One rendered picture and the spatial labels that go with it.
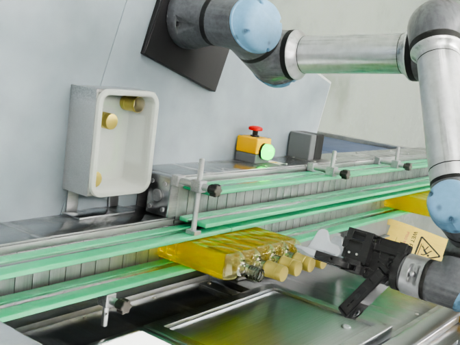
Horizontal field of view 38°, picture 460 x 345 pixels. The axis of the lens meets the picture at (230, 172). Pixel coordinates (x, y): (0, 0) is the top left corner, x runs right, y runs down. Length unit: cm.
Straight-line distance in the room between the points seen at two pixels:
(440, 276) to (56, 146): 79
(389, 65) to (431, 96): 26
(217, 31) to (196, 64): 19
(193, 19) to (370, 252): 65
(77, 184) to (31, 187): 9
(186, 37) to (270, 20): 20
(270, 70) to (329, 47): 16
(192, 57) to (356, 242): 64
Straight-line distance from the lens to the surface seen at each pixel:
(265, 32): 149
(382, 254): 128
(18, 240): 126
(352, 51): 148
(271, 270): 141
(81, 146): 140
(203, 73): 169
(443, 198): 110
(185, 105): 169
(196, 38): 156
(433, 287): 122
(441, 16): 129
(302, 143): 207
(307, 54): 152
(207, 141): 178
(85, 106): 139
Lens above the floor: 184
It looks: 35 degrees down
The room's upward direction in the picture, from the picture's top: 104 degrees clockwise
